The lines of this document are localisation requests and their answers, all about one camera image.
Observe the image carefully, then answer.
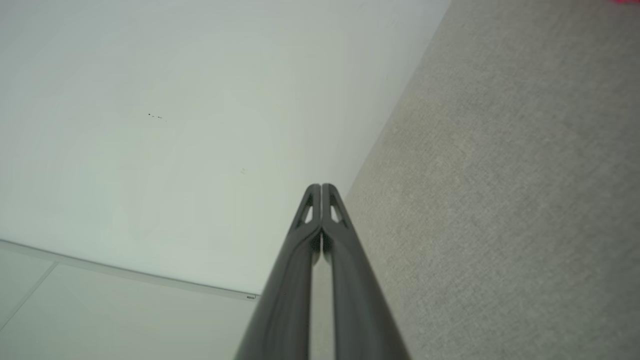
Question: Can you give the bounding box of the pale skirting strip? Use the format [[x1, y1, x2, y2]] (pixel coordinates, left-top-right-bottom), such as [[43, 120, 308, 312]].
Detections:
[[0, 239, 260, 302]]

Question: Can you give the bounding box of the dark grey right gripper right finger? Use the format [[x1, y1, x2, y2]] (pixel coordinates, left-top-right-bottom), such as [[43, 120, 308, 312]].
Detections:
[[322, 184, 412, 360]]

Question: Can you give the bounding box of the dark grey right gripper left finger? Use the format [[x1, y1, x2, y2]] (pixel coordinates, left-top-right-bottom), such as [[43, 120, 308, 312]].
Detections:
[[234, 184, 322, 360]]

